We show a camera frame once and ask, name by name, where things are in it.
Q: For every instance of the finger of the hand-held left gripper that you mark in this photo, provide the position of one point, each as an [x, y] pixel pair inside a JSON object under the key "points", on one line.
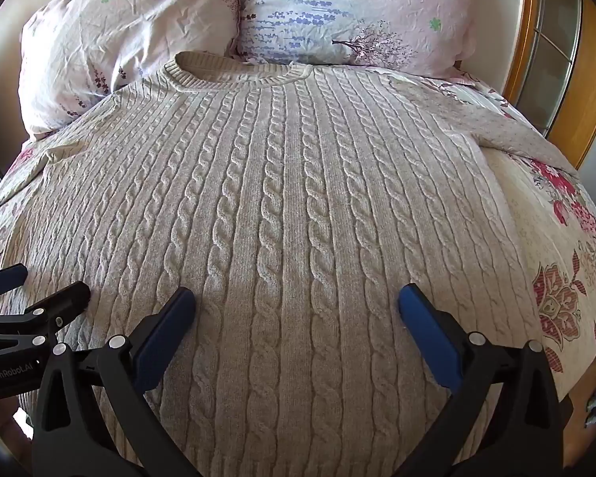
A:
{"points": [[64, 298], [5, 278]]}

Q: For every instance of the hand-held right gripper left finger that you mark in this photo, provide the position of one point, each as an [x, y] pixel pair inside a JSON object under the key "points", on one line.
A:
{"points": [[166, 328]]}

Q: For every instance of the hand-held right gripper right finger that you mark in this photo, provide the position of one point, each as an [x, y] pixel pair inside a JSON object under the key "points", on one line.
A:
{"points": [[427, 328]]}

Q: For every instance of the cream floral quilt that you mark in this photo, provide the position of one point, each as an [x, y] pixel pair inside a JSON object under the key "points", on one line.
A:
{"points": [[541, 258]]}

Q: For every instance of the pink floral pillow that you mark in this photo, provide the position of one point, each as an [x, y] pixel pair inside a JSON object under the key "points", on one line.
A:
{"points": [[119, 35]]}

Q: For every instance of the pink pillow with blue print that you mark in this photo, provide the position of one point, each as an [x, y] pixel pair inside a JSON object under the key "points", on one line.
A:
{"points": [[352, 10]]}

